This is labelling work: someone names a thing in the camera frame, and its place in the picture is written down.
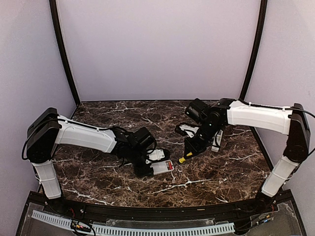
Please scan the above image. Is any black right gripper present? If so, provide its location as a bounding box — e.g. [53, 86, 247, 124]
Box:
[184, 121, 221, 159]

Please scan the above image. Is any white remote control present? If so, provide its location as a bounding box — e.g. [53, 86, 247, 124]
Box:
[150, 160, 173, 176]

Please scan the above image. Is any yellow handled screwdriver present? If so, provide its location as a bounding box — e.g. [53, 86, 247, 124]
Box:
[178, 152, 193, 164]

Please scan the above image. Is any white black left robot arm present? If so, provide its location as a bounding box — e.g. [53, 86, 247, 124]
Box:
[22, 108, 162, 214]

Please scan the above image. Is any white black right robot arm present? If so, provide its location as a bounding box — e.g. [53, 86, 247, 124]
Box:
[179, 98, 311, 213]

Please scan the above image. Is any white air conditioner remote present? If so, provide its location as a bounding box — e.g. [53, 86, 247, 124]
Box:
[211, 130, 223, 152]

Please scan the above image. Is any red AAA battery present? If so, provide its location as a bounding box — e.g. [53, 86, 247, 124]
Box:
[166, 160, 174, 171]

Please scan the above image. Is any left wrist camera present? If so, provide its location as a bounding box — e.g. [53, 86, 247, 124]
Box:
[145, 149, 170, 165]

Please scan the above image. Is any black front rail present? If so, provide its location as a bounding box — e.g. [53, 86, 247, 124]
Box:
[27, 190, 296, 223]

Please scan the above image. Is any white slotted cable duct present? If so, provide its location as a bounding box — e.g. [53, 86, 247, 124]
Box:
[31, 210, 235, 236]

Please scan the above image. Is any black right frame post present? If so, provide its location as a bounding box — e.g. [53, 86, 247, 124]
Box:
[239, 0, 268, 100]

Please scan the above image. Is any black frame post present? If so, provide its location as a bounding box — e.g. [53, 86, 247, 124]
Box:
[49, 0, 81, 107]
[239, 0, 268, 100]

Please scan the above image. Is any black left frame post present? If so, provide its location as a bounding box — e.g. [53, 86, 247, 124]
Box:
[49, 0, 81, 107]

